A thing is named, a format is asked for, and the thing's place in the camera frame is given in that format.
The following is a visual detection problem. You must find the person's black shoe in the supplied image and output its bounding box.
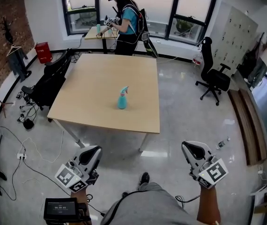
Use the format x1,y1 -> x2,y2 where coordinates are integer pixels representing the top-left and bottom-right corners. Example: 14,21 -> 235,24
138,172 -> 150,186

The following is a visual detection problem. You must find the red box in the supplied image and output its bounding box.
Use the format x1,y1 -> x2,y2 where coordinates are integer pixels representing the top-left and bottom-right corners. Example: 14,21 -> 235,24
34,42 -> 52,64

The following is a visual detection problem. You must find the clear water jug red label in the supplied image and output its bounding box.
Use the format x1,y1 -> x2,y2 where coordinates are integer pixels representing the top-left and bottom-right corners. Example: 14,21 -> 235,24
193,49 -> 204,67

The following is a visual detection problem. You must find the black pouch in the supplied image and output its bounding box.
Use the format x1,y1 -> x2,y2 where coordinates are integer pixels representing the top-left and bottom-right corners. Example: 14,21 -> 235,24
22,120 -> 35,130

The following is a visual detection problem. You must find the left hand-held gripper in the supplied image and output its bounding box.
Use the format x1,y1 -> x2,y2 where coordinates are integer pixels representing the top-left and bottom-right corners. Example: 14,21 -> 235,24
54,145 -> 103,194

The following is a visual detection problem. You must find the black monitor screen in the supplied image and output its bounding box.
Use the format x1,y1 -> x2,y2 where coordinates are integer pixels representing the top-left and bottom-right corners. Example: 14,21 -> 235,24
43,197 -> 92,225

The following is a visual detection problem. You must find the black office chair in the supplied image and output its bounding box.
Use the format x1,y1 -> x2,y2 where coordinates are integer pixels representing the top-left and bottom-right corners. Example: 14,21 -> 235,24
21,49 -> 72,111
195,37 -> 231,106

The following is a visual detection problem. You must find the small wooden desk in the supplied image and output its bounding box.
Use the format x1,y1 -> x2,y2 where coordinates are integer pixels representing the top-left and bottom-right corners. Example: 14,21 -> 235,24
84,26 -> 120,55

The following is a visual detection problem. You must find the white metal rack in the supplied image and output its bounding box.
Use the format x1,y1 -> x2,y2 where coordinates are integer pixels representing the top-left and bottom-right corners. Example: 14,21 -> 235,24
250,181 -> 267,225

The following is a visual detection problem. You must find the stack of wooden planks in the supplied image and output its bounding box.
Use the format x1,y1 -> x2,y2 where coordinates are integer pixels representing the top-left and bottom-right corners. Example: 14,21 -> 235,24
227,88 -> 267,166

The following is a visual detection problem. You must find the teal spray bottle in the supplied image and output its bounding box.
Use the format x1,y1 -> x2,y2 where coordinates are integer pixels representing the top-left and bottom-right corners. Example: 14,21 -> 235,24
117,94 -> 128,110

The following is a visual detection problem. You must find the person's grey shirt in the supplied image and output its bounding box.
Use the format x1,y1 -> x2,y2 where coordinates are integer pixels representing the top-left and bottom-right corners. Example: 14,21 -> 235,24
100,181 -> 204,225

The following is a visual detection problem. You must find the person's left forearm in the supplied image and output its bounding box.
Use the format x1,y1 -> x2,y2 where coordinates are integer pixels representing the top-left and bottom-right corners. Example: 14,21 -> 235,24
70,187 -> 89,206

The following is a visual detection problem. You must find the person's right forearm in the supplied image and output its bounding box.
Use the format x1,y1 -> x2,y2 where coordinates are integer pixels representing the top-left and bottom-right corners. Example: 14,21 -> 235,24
196,185 -> 221,225

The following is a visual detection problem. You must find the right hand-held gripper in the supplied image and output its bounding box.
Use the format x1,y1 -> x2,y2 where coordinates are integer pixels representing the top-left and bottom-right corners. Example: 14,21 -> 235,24
181,141 -> 229,190

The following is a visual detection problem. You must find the white locker cabinet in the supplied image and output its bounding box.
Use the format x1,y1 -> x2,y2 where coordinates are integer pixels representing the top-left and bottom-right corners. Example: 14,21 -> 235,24
214,6 -> 259,76

